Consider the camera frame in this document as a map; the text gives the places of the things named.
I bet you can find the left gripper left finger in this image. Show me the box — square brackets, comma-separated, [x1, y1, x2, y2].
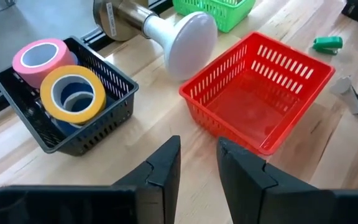
[0, 135, 181, 224]

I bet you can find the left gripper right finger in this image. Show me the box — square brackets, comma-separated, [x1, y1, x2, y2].
[218, 137, 358, 224]

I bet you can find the green mini stapler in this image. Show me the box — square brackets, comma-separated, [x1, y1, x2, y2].
[311, 35, 344, 56]

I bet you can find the yellow tape roll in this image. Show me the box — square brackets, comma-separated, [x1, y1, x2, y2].
[39, 64, 108, 125]

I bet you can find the purple tape roll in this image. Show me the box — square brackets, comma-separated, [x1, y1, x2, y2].
[60, 81, 95, 113]

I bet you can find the pink tape roll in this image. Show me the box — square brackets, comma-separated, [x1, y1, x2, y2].
[12, 37, 77, 90]

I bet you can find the red plastic basket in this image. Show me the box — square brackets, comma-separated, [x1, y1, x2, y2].
[178, 30, 336, 156]

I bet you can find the black plastic basket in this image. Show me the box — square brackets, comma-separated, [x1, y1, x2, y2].
[0, 35, 140, 156]

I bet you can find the green plastic basket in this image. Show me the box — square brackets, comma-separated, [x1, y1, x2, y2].
[172, 0, 257, 34]

